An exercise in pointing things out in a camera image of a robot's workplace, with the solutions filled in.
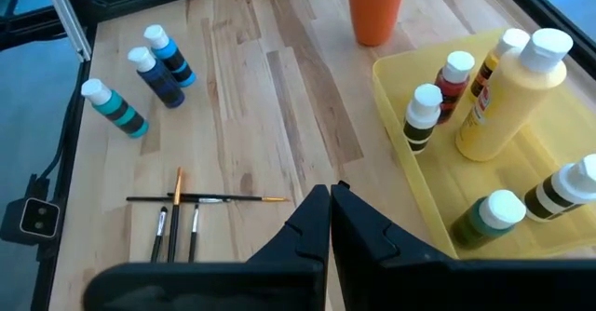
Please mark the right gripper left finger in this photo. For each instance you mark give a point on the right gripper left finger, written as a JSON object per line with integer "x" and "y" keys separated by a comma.
{"x": 279, "y": 283}

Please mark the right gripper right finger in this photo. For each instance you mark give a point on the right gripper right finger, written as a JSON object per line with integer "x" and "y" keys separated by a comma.
{"x": 396, "y": 283}

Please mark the green paint bottle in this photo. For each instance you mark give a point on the green paint bottle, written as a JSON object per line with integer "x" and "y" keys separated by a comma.
{"x": 484, "y": 222}

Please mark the brush golden bristles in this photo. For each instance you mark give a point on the brush golden bristles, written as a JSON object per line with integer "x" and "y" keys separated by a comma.
{"x": 173, "y": 232}

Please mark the white paint bottle black label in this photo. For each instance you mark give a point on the white paint bottle black label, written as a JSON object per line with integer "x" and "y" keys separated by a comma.
{"x": 559, "y": 194}
{"x": 421, "y": 115}

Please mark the red paint bottle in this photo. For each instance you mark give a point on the red paint bottle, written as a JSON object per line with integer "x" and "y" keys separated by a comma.
{"x": 449, "y": 92}

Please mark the large yellow paint bottle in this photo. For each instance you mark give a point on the large yellow paint bottle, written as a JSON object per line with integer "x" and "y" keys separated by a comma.
{"x": 507, "y": 111}

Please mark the light blue paint bottle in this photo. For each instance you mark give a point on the light blue paint bottle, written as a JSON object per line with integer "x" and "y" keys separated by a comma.
{"x": 174, "y": 62}

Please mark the small yellow paint bottle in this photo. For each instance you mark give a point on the small yellow paint bottle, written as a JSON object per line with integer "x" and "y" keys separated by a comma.
{"x": 510, "y": 41}

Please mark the dark blue paint bottle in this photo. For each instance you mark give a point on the dark blue paint bottle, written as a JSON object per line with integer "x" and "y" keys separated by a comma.
{"x": 160, "y": 83}

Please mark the teal paint bottle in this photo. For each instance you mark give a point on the teal paint bottle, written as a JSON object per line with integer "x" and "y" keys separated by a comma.
{"x": 118, "y": 113}

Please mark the black-bristle brush silver ferrule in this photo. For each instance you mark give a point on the black-bristle brush silver ferrule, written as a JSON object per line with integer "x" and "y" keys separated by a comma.
{"x": 158, "y": 236}

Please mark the thick black brush silver ferrule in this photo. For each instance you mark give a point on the thick black brush silver ferrule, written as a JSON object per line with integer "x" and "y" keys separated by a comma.
{"x": 149, "y": 199}

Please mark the yellow translucent plastic tray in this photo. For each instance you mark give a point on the yellow translucent plastic tray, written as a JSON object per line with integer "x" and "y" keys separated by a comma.
{"x": 512, "y": 180}

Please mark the red-orange plastic cup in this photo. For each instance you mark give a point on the red-orange plastic cup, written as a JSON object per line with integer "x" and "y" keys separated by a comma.
{"x": 375, "y": 13}

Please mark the black table-level camera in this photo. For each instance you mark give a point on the black table-level camera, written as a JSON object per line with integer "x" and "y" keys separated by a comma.
{"x": 35, "y": 218}

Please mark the silver aluminium bracket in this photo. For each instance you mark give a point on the silver aluminium bracket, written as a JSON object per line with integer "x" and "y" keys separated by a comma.
{"x": 70, "y": 22}

